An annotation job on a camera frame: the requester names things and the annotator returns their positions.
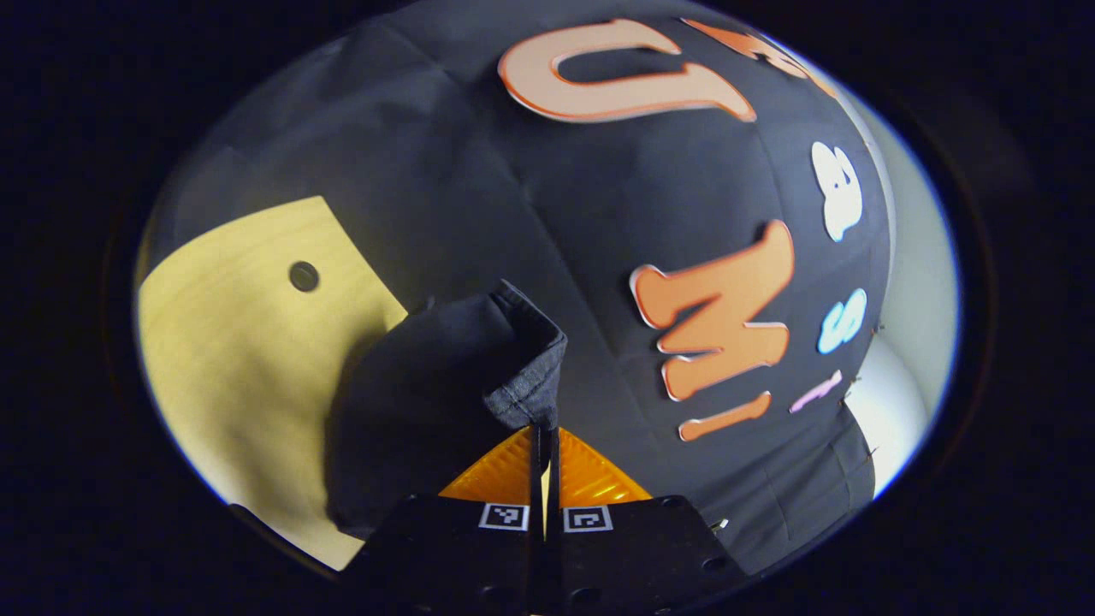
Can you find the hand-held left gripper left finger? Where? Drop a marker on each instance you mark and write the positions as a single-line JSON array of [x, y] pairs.
[[462, 556]]

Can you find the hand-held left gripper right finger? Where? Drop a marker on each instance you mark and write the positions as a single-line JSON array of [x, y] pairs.
[[624, 556]]

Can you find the dark blue jeans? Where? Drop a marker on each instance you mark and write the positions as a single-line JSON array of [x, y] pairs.
[[419, 393]]

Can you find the black backdrop cloth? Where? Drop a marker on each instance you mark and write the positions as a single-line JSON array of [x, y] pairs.
[[479, 197]]

